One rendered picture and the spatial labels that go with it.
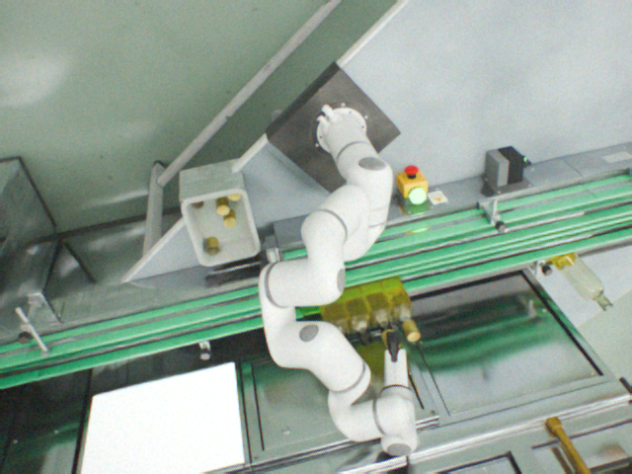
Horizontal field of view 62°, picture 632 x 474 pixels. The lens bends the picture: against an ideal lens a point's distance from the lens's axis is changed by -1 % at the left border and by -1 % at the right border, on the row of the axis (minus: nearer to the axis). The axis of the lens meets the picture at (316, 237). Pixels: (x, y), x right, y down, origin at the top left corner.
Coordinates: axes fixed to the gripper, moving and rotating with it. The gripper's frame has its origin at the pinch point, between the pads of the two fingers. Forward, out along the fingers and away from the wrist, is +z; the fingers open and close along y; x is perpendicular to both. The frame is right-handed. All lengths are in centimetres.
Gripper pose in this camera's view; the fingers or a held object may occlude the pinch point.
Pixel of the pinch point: (392, 344)
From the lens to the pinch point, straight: 137.1
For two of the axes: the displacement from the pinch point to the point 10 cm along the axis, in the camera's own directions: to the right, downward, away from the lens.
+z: 0.6, -6.2, 7.8
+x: -9.9, 0.5, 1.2
